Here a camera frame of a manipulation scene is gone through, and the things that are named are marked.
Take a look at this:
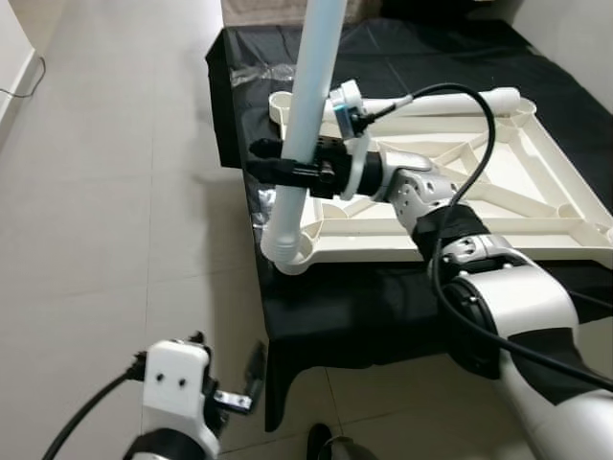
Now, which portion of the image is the white plastic children table top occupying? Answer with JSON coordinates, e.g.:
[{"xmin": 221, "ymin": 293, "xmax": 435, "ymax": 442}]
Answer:
[{"xmin": 263, "ymin": 88, "xmax": 613, "ymax": 274}]

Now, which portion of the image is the clear tape cross patch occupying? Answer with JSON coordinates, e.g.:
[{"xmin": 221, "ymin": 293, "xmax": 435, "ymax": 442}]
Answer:
[{"xmin": 246, "ymin": 190, "xmax": 275, "ymax": 233}]

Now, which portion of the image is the clear tape strip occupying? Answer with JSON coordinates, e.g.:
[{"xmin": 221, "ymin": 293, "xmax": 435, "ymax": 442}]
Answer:
[{"xmin": 239, "ymin": 65, "xmax": 300, "ymax": 83}]

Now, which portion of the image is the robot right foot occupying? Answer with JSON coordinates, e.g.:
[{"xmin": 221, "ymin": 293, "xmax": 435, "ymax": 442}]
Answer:
[{"xmin": 306, "ymin": 424, "xmax": 376, "ymax": 460}]

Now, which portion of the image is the black tablecloth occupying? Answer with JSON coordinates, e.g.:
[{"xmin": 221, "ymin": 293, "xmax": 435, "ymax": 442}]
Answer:
[{"xmin": 206, "ymin": 19, "xmax": 613, "ymax": 432}]

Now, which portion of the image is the beige low platform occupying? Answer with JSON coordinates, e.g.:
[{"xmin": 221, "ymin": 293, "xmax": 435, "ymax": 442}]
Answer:
[{"xmin": 225, "ymin": 0, "xmax": 384, "ymax": 28}]

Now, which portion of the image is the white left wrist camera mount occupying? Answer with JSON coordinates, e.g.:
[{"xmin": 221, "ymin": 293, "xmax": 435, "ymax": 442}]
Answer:
[{"xmin": 144, "ymin": 340, "xmax": 217, "ymax": 451}]

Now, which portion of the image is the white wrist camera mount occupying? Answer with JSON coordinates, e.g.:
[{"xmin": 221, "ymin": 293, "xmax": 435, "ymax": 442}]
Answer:
[
  {"xmin": 144, "ymin": 340, "xmax": 217, "ymax": 451},
  {"xmin": 329, "ymin": 80, "xmax": 373, "ymax": 202}
]

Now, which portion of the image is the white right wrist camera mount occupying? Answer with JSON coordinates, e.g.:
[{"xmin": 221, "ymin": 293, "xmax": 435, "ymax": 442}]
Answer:
[{"xmin": 329, "ymin": 80, "xmax": 373, "ymax": 202}]

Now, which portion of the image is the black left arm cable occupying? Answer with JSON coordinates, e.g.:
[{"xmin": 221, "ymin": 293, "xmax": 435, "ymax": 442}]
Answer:
[{"xmin": 40, "ymin": 353, "xmax": 151, "ymax": 460}]

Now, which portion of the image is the thin black floor cable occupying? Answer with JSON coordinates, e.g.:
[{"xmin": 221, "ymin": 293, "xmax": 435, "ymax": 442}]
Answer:
[{"xmin": 0, "ymin": 53, "xmax": 45, "ymax": 102}]

